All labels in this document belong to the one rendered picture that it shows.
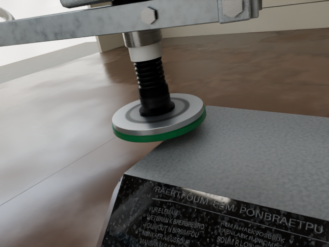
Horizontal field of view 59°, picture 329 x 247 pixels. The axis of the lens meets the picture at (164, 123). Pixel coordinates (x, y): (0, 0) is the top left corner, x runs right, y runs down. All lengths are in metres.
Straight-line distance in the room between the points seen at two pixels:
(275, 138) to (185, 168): 0.19
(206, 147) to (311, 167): 0.20
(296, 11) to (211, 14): 6.36
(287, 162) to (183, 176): 0.18
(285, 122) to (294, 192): 0.24
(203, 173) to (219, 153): 0.07
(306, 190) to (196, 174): 0.17
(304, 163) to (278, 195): 0.10
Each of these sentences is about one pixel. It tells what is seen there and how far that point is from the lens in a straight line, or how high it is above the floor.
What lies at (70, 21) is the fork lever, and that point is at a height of 1.12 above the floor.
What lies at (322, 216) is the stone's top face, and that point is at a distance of 0.45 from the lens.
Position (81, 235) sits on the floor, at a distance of 1.81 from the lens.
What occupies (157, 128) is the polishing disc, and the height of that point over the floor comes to 0.90.
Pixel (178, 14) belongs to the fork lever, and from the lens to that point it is 0.54.
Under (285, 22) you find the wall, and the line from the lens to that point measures 6.97.
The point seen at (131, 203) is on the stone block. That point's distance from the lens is 0.55.
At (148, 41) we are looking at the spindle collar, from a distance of 0.60.
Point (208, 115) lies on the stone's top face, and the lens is 0.74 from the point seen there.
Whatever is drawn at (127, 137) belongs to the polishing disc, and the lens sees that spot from 0.61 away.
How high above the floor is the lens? 1.14
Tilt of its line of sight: 23 degrees down
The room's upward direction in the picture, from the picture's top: 11 degrees counter-clockwise
